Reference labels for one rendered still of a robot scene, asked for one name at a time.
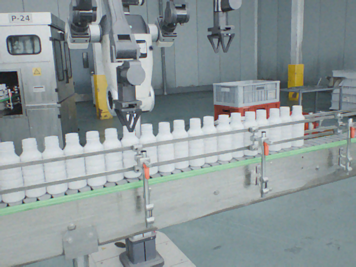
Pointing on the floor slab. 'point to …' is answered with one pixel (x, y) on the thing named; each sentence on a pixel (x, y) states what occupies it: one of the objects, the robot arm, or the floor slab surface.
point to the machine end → (37, 79)
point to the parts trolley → (316, 96)
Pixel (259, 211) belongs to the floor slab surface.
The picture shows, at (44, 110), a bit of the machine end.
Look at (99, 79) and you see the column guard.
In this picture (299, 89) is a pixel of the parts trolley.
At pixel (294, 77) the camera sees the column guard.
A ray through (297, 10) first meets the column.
